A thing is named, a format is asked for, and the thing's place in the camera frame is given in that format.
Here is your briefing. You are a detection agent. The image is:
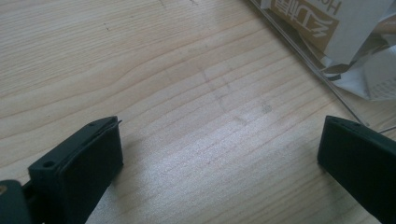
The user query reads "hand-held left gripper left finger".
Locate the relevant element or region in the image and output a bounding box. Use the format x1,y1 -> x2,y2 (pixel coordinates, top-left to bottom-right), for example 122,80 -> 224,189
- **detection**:
27,116 -> 124,224

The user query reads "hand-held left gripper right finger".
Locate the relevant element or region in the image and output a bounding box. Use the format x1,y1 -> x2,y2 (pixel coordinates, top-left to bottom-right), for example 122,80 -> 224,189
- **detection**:
317,115 -> 396,224

